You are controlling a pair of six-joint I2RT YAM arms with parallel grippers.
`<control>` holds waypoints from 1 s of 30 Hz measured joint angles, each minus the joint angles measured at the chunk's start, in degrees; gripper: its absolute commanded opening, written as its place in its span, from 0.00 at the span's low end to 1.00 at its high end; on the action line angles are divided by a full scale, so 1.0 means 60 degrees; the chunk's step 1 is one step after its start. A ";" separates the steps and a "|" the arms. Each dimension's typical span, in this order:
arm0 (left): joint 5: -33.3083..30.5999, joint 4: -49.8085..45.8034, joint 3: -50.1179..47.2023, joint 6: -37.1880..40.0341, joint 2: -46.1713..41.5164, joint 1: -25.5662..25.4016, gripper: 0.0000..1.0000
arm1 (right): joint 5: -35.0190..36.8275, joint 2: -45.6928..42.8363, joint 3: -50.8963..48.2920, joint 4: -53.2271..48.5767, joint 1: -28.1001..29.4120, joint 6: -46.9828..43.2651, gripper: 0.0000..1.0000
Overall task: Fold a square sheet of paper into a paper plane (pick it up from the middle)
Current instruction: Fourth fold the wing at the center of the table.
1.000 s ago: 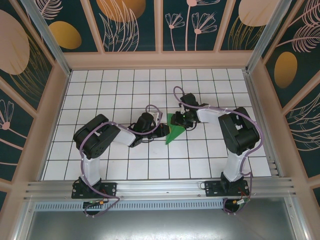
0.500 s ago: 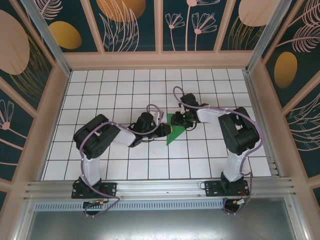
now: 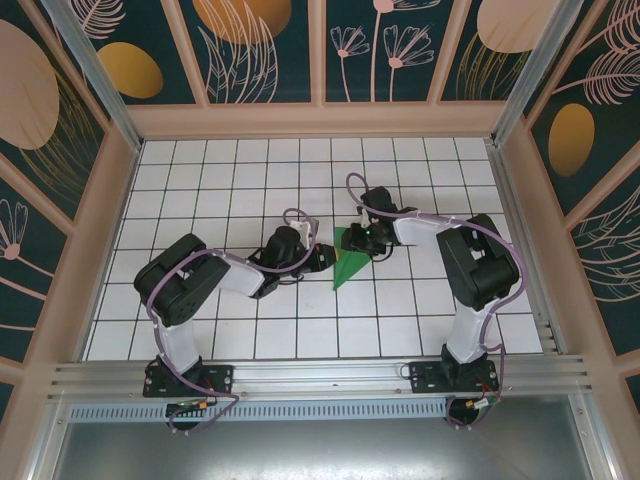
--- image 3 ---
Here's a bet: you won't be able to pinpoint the dark panel with three flowers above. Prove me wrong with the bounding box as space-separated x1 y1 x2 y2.
322 0 454 106

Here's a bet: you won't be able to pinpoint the dark panel with single flower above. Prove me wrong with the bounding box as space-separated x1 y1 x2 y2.
0 164 70 364

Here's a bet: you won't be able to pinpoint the small electronics connector board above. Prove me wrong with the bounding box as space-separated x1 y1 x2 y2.
164 397 211 417
462 397 501 416

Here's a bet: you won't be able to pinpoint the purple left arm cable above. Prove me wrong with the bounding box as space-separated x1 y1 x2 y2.
147 207 321 435

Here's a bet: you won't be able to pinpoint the aluminium mounting rail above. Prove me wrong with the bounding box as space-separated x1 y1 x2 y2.
47 355 594 406

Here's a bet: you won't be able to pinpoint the aluminium corner post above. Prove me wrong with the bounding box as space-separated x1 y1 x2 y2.
490 0 589 149
39 0 145 154

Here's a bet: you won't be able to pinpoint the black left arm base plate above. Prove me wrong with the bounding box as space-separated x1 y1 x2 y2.
143 362 236 399

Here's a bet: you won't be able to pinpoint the dark panel with leaf outlines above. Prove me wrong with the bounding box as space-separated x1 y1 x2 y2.
569 182 640 357

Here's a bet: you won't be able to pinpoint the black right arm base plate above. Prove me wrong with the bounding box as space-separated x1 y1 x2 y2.
408 358 501 396

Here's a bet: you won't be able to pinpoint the aluminium frame strut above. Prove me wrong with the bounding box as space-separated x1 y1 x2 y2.
27 399 69 480
569 394 619 480

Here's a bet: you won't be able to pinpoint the dark panel with golden lines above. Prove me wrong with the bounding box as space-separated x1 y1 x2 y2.
0 0 110 224

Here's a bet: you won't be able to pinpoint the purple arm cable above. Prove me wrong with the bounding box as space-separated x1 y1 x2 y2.
147 207 321 435
345 172 531 431

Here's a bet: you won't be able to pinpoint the aluminium side rail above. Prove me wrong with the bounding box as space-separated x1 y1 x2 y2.
487 142 569 357

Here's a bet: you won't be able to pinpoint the dark panel oval and feather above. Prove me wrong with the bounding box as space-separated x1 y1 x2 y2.
527 0 640 217

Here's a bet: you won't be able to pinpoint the dark panel orange circle leaves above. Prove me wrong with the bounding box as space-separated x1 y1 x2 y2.
177 0 317 107

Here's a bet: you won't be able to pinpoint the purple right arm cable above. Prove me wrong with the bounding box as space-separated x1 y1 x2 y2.
345 172 531 431

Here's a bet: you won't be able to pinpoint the grey metal sheet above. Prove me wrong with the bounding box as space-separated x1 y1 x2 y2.
49 418 601 480

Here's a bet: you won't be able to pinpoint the dark panel with cream circle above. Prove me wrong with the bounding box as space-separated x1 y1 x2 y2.
438 0 551 105

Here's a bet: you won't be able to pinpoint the slotted grey cable tray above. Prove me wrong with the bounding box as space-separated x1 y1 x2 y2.
67 402 501 422

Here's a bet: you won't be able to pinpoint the dark panel golden oval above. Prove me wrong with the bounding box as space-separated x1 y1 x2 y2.
49 0 202 107

